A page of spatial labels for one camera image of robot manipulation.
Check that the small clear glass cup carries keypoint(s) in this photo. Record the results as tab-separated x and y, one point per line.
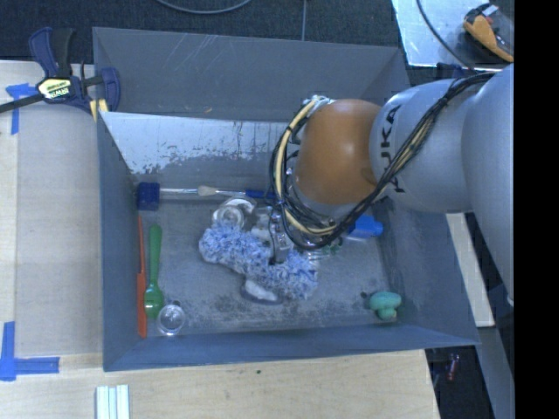
170	319

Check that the orange plastic knife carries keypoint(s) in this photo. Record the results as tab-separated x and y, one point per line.
141	286

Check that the clear bottle with blue cap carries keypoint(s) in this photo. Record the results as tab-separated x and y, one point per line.
366	227

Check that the white lumpy object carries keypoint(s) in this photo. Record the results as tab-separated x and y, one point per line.
260	290

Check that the blue square block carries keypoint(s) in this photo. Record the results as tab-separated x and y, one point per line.
148	195

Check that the blue and white cloth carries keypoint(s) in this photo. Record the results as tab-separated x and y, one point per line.
244	251

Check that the clear glass jar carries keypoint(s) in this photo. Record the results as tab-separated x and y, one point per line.
230	214

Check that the teal toy figure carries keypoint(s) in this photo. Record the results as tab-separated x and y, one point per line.
384	302

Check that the pale wood board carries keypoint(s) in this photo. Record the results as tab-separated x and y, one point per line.
57	234

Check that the green plastic spoon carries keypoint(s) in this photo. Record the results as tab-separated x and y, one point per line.
154	295

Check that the grey metal bin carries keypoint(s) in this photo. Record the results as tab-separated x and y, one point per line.
209	72

